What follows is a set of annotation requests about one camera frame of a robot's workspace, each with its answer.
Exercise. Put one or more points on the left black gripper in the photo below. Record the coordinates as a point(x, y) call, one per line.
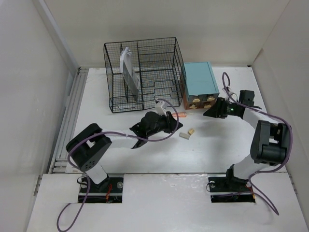
point(171, 123)

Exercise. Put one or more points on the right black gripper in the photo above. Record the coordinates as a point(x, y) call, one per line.
point(217, 109)

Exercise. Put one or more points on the teal and orange drawer box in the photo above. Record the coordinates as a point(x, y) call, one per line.
point(201, 91)

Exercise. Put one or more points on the black setup guide booklet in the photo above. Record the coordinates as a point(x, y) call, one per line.
point(131, 78)

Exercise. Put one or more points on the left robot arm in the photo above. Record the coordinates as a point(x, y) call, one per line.
point(88, 147)

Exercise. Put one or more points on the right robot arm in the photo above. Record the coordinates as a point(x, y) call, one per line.
point(269, 147)

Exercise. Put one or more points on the orange highlighter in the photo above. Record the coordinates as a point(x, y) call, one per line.
point(180, 115)

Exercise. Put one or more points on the grey eraser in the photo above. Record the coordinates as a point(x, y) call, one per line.
point(184, 135)

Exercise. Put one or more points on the small wooden block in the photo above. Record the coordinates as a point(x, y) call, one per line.
point(191, 131)

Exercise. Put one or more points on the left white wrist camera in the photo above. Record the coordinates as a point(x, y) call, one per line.
point(160, 107)

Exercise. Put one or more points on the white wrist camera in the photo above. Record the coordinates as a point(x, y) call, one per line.
point(229, 93)
point(160, 107)

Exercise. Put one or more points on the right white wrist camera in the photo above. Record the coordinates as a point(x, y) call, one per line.
point(229, 93)

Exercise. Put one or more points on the black wire mesh organizer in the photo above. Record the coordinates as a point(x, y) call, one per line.
point(158, 64)

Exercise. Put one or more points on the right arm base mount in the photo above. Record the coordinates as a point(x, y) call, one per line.
point(229, 189)

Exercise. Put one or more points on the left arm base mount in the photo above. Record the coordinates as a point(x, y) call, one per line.
point(110, 193)

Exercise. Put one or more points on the aluminium rail frame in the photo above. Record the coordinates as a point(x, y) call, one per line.
point(58, 159)

